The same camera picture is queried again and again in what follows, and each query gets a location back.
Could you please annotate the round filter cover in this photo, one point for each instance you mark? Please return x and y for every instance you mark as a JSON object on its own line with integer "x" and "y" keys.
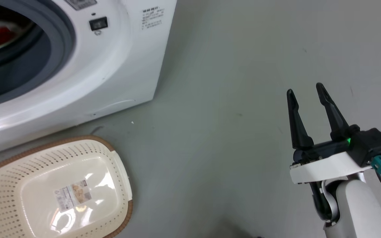
{"x": 114, "y": 107}

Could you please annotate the printed basket sticker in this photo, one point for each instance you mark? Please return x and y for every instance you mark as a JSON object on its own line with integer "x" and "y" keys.
{"x": 73, "y": 195}

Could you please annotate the cream plastic laundry basket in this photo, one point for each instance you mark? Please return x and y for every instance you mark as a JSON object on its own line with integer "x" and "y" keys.
{"x": 8, "y": 185}

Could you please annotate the white front-load washing machine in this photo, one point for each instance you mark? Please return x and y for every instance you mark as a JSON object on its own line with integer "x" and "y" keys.
{"x": 94, "y": 82}

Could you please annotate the grey rubber door seal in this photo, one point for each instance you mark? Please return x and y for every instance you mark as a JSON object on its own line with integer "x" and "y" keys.
{"x": 56, "y": 56}

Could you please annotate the grey warning label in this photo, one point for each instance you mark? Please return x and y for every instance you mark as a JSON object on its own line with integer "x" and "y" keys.
{"x": 79, "y": 3}

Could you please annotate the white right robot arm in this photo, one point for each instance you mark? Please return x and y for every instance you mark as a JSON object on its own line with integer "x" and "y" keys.
{"x": 356, "y": 211}

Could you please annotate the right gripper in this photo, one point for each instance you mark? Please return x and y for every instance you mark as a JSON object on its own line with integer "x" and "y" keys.
{"x": 369, "y": 143}

